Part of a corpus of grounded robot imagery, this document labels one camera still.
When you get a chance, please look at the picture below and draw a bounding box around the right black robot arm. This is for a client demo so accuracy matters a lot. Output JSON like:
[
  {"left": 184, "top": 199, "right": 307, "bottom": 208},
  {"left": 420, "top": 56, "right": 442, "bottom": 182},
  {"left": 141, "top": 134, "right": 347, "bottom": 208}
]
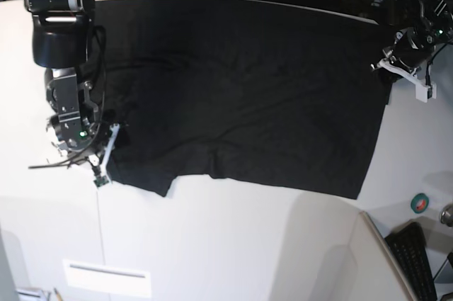
[{"left": 23, "top": 0, "right": 107, "bottom": 167}]

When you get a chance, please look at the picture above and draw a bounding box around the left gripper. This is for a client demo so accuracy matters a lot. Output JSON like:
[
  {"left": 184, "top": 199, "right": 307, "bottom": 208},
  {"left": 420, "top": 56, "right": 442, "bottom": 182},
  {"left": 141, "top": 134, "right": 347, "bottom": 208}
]
[{"left": 384, "top": 28, "right": 435, "bottom": 67}]

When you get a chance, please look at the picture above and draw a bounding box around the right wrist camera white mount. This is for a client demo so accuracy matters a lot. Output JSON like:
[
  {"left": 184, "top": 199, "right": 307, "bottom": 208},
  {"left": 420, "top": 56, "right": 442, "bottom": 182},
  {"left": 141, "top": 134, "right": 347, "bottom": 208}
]
[{"left": 87, "top": 123, "right": 120, "bottom": 188}]

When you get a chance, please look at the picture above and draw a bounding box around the white desk divider panel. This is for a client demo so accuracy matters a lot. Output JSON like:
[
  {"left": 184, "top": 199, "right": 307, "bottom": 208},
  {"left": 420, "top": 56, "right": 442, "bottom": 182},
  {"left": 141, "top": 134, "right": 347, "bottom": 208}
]
[{"left": 348, "top": 210, "right": 422, "bottom": 301}]

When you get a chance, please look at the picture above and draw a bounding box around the black t-shirt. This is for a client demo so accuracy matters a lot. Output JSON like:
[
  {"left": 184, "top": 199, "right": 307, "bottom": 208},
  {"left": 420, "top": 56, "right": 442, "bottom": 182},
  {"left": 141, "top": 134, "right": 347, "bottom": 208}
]
[{"left": 96, "top": 0, "right": 392, "bottom": 199}]

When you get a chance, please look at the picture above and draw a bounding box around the silver round knob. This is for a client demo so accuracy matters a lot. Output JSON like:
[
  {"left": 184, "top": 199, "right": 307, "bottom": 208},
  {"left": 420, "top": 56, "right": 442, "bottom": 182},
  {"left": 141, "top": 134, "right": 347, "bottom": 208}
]
[{"left": 440, "top": 203, "right": 453, "bottom": 227}]

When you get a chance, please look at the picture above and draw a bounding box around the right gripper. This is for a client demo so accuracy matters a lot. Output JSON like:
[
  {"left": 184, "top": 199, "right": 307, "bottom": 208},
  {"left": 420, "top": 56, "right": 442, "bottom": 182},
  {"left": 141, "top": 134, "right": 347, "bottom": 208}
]
[{"left": 69, "top": 120, "right": 131, "bottom": 165}]

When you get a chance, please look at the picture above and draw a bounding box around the green tape roll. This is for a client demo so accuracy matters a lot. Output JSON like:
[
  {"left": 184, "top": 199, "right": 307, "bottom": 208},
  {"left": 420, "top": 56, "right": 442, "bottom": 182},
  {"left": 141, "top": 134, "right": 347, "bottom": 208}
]
[{"left": 411, "top": 193, "right": 430, "bottom": 214}]

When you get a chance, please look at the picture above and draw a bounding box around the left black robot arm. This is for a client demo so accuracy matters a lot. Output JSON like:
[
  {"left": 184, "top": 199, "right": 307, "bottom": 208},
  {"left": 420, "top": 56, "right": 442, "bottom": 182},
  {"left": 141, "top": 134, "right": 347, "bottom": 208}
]
[{"left": 383, "top": 0, "right": 452, "bottom": 73}]

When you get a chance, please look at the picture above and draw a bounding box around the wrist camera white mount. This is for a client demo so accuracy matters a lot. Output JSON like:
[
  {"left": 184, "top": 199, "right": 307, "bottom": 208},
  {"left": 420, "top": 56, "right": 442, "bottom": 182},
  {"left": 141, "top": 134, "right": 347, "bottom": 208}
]
[
  {"left": 87, "top": 123, "right": 120, "bottom": 188},
  {"left": 370, "top": 56, "right": 437, "bottom": 103}
]

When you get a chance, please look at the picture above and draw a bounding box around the black keyboard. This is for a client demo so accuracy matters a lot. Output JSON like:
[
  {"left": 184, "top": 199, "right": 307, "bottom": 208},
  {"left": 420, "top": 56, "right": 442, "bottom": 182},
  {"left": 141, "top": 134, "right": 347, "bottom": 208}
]
[{"left": 385, "top": 222, "right": 437, "bottom": 301}]

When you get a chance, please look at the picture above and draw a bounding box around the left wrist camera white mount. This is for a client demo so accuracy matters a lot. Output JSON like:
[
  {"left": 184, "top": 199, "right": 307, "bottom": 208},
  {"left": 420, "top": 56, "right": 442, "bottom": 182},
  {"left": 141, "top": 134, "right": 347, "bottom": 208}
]
[{"left": 370, "top": 56, "right": 437, "bottom": 103}]

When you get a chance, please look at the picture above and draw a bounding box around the pencil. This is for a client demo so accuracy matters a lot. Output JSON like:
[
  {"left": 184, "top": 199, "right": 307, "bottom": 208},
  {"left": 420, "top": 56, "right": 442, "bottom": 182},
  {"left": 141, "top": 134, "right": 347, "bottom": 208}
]
[{"left": 54, "top": 288, "right": 63, "bottom": 301}]

